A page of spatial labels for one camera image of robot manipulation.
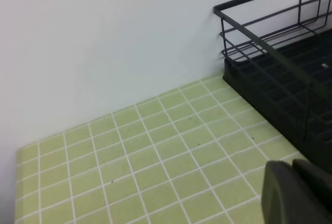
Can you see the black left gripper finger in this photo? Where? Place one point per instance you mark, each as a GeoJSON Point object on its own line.
{"type": "Point", "coordinates": [296, 193]}

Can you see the black drip tray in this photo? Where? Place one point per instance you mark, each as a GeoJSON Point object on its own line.
{"type": "Point", "coordinates": [280, 96]}

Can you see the black wire dish rack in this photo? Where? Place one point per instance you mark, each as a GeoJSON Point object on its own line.
{"type": "Point", "coordinates": [251, 27]}

